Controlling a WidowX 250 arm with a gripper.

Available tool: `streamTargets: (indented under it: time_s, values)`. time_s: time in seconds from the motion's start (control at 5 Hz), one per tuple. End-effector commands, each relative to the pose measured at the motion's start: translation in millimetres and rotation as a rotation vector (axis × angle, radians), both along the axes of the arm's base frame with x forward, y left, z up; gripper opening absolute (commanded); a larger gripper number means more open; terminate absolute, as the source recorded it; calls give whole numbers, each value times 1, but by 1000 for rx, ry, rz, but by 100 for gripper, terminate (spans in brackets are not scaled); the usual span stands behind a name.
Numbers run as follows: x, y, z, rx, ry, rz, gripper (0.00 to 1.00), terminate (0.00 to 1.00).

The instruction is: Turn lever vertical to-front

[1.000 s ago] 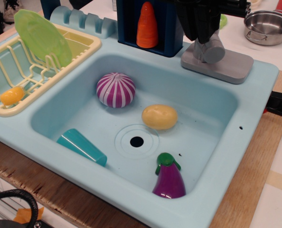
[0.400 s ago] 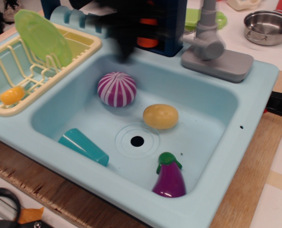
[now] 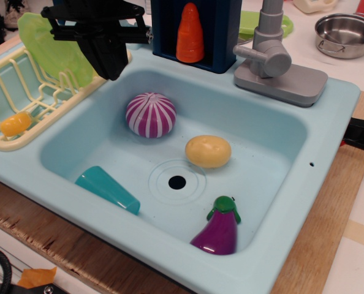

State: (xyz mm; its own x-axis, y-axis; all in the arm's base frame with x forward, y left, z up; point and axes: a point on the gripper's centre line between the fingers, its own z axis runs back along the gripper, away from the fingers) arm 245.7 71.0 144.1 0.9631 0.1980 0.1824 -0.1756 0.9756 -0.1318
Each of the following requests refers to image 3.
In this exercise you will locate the yellow dish rack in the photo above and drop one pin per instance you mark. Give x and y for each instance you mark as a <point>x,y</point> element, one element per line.
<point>24,85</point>

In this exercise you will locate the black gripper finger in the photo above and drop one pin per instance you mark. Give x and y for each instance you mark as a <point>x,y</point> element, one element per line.
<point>92,50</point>
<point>118,59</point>

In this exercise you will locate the white sneaker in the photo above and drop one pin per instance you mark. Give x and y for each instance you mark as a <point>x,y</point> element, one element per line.
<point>15,9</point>

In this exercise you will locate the purple striped toy onion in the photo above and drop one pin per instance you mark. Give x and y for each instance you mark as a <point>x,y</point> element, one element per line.
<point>150,115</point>

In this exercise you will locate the light blue toy sink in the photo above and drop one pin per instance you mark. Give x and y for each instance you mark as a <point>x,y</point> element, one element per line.
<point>280,157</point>

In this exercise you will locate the purple toy eggplant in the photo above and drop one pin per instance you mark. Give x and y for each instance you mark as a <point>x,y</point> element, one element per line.
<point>219,236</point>

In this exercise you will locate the grey toy faucet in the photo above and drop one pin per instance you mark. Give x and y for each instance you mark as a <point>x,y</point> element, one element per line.
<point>268,69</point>

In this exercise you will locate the yellow toy potato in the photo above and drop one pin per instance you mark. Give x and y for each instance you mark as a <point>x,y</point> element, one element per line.
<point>208,151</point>

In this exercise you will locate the green plastic plate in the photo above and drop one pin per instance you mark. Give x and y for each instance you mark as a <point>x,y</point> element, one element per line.
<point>54,56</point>

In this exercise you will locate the black clamp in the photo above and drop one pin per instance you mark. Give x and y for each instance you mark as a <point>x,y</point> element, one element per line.
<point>354,134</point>

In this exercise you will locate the orange toy carrot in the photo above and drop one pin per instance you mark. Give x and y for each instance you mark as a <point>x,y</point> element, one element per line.
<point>190,43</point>

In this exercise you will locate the stainless steel pot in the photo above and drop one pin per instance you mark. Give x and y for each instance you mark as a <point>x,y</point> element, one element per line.
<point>340,36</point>

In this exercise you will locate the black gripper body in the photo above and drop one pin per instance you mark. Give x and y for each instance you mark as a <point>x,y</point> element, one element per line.
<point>117,20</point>

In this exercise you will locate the orange tape piece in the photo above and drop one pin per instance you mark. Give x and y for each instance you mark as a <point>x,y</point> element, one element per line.
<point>31,278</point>

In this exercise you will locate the yellow toy lemon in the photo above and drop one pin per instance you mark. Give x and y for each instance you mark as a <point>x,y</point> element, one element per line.
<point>16,124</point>

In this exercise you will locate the teal plastic cup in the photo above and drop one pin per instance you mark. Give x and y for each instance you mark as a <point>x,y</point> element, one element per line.
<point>96,180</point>

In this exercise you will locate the green cutting board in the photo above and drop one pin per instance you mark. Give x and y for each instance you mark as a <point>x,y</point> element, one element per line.
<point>250,20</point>

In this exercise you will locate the wooden board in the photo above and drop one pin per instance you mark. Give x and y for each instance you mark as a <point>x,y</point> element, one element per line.
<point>327,257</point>

